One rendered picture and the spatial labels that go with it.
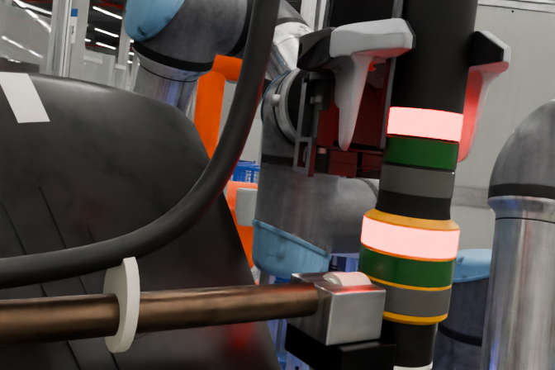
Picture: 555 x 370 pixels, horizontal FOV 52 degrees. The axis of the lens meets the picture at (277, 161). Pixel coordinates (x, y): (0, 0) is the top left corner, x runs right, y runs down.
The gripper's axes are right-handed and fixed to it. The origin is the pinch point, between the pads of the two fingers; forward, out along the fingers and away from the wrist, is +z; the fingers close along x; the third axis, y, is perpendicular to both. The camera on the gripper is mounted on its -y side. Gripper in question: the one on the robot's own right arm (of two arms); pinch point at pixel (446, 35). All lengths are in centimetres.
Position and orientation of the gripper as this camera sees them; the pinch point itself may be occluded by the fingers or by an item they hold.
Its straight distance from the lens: 26.2
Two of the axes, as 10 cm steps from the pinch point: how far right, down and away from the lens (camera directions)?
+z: 1.5, 0.6, -9.9
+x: -9.8, -1.0, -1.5
